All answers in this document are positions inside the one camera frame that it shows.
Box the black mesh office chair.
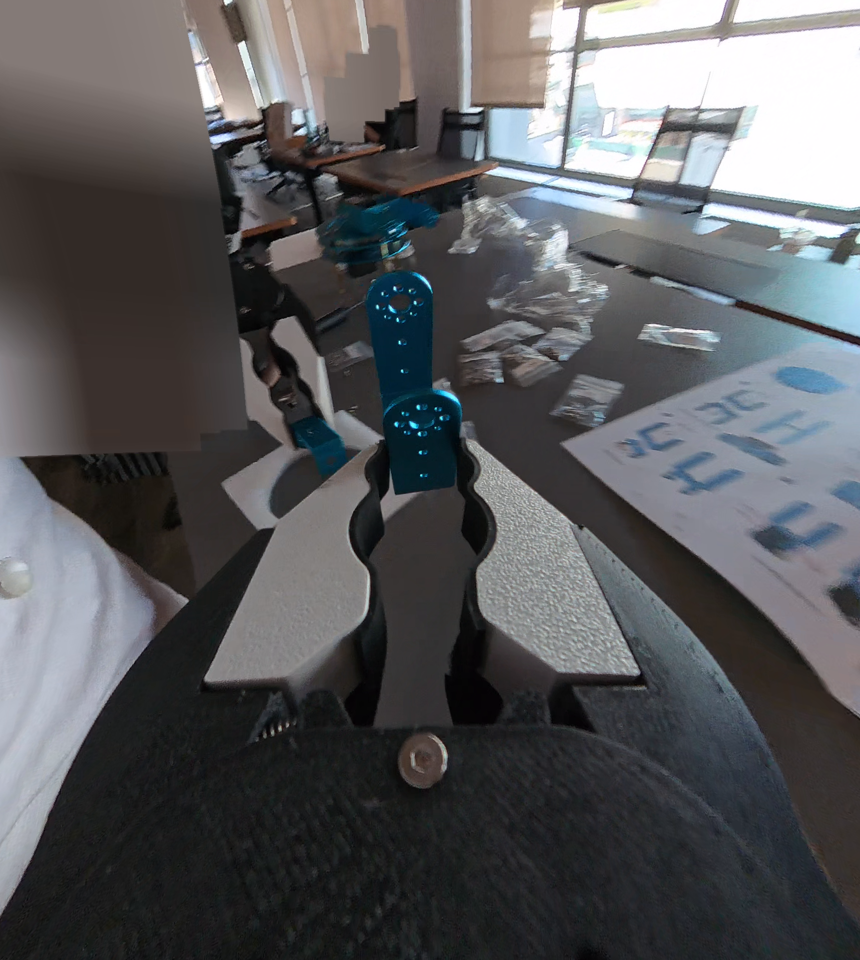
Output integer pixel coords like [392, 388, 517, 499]
[631, 105, 747, 216]

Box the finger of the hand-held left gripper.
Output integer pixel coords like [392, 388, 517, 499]
[278, 315, 337, 430]
[239, 333, 305, 445]

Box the striped dark cloth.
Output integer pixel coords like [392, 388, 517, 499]
[81, 452, 170, 483]

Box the crumpled clear plastic wrap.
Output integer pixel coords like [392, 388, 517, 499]
[447, 192, 612, 333]

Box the group of clear hardware bags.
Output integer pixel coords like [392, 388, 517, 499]
[323, 318, 723, 430]

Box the wood-edged background desk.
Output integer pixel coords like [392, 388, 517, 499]
[321, 146, 500, 200]

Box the white shirt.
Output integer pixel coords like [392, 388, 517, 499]
[0, 454, 192, 960]

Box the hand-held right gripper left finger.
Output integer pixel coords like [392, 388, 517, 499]
[202, 441, 389, 706]

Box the white square foam frame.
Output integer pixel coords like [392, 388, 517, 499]
[220, 408, 419, 528]

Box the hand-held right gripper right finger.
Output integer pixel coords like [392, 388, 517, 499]
[458, 437, 642, 723]

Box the open instruction manual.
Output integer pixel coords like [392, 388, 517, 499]
[561, 342, 860, 742]

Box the long blue U bracket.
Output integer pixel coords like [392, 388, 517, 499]
[364, 270, 466, 496]

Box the dark grey desk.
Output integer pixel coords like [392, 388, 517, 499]
[167, 180, 860, 960]

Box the beige roller blind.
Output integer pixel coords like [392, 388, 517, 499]
[471, 0, 555, 108]

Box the large glass window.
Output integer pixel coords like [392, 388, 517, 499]
[486, 0, 860, 220]

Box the small blue servo bracket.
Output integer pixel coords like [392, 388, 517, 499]
[287, 417, 348, 479]

